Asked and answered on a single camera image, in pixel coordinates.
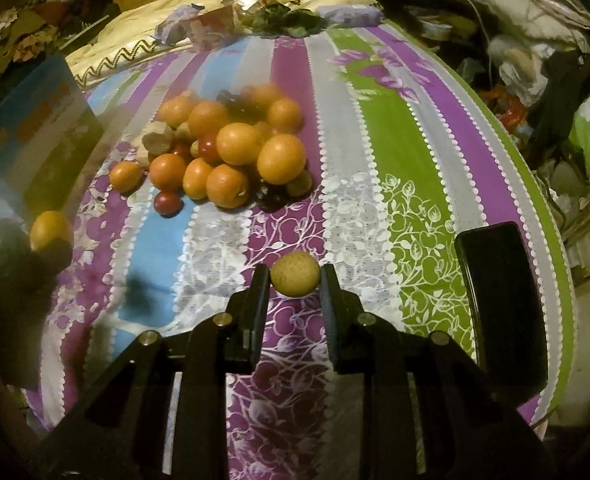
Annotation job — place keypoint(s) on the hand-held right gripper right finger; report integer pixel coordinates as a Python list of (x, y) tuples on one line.
[(331, 305)]

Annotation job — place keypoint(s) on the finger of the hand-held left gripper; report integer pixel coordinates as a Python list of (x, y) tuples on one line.
[(50, 265)]

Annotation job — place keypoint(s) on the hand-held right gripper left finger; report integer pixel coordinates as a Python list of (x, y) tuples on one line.
[(261, 300)]

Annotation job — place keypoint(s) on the single orange fruit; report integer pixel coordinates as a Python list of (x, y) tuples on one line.
[(50, 229)]

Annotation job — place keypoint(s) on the pale yellow round fruit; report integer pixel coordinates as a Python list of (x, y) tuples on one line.
[(295, 274)]

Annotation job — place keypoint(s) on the small red fruit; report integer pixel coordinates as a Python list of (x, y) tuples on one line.
[(208, 148), (180, 149), (167, 203)]

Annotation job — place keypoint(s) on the pile of oranges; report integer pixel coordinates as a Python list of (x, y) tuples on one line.
[(235, 145)]

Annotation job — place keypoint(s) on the dark grape bunch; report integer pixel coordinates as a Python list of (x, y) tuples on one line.
[(231, 100), (270, 198)]

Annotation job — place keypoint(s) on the small green round fruit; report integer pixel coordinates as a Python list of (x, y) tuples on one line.
[(299, 183)]

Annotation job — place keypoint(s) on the blue cardboard box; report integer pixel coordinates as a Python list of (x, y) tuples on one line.
[(35, 125)]

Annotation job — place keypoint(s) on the striped floral bedsheet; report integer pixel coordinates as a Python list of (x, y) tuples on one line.
[(375, 160)]

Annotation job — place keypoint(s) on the beige lumpy nut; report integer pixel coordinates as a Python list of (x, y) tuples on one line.
[(156, 136)]

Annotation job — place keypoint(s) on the black phone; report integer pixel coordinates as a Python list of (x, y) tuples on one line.
[(502, 305)]

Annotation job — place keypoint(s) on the floral patterned cloth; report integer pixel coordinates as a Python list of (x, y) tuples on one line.
[(5, 40)]

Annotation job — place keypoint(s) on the cream quilt with zigzag trim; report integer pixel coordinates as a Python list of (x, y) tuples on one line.
[(140, 30)]

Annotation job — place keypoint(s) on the pink printed box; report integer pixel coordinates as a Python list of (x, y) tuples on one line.
[(211, 27)]

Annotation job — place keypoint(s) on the dark green leaves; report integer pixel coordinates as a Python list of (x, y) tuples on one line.
[(287, 20)]

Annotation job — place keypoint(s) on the purple soft package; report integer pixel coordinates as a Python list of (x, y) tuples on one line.
[(352, 12)]

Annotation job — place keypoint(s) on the clear bag of bread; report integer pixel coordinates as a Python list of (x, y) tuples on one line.
[(254, 6)]

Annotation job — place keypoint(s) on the pile of clothes and bags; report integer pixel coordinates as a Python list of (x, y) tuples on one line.
[(525, 35)]

